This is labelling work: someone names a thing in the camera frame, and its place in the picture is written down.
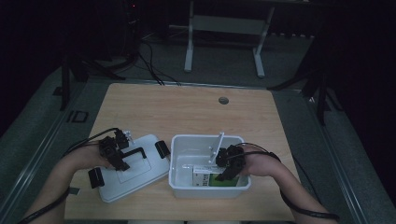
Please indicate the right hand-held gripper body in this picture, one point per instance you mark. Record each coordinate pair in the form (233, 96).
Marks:
(232, 155)

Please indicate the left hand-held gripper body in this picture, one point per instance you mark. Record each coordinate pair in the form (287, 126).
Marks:
(109, 151)

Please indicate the white box lid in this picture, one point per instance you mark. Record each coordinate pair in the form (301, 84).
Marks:
(137, 177)

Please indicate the green and white carton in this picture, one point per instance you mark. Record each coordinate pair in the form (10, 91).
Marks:
(205, 179)

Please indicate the white plastic storage box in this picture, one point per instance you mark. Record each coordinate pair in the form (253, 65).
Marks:
(190, 149)

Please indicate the person's left hand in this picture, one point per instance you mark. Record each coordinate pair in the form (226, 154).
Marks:
(91, 155)

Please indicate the person's right hand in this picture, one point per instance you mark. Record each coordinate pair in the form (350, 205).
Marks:
(260, 163)

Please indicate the small grey tape piece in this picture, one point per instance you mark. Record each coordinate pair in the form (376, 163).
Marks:
(74, 191)

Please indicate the grey table grommet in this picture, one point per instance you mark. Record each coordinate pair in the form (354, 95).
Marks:
(223, 100)

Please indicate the black tripod stand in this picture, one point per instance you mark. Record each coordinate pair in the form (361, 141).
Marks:
(314, 84)
(81, 70)

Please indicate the white metal stand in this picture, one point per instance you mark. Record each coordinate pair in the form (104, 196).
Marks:
(229, 25)

